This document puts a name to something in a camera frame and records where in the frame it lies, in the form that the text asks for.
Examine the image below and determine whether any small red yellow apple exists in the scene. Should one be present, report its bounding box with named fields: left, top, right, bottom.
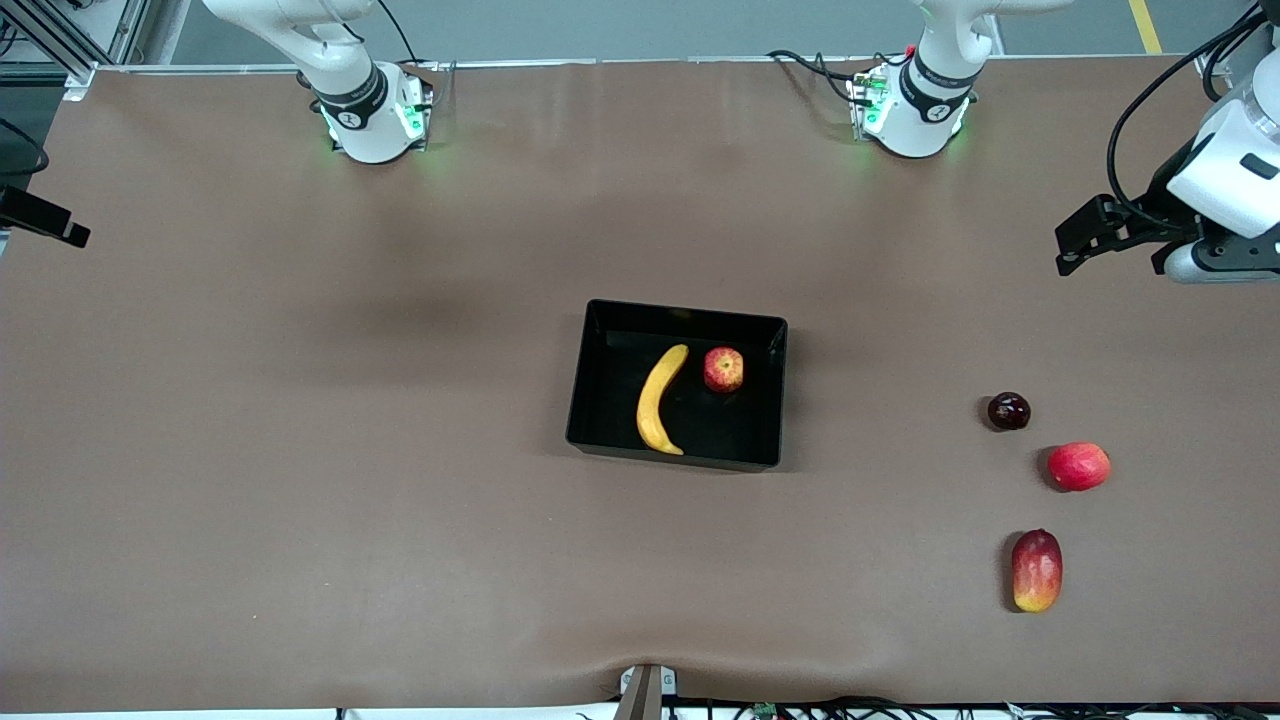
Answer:
left=702, top=346, right=745, bottom=394

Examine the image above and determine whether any black plastic box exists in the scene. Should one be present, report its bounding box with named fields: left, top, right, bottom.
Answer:
left=565, top=298, right=789, bottom=473

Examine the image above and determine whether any yellow banana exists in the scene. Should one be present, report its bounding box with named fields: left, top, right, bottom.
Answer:
left=636, top=344, right=691, bottom=456

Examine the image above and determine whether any red round peach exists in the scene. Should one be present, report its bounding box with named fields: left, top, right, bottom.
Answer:
left=1047, top=442, right=1112, bottom=493

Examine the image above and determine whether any red yellow mango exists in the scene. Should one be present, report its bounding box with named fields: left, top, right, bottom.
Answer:
left=1011, top=529, right=1064, bottom=613

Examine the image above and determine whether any brown table mat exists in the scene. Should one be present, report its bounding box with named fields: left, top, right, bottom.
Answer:
left=0, top=58, right=1280, bottom=713

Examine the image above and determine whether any black left base cable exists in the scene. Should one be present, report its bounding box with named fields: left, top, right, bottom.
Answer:
left=766, top=48, right=881, bottom=106

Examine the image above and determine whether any black base cable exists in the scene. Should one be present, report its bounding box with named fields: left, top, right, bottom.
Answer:
left=766, top=48, right=881, bottom=106
left=375, top=0, right=423, bottom=66

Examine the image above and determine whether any black right base cable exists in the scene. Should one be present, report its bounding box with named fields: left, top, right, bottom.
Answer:
left=375, top=0, right=423, bottom=66

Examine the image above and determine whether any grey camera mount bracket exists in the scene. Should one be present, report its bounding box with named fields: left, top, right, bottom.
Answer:
left=612, top=663, right=679, bottom=720

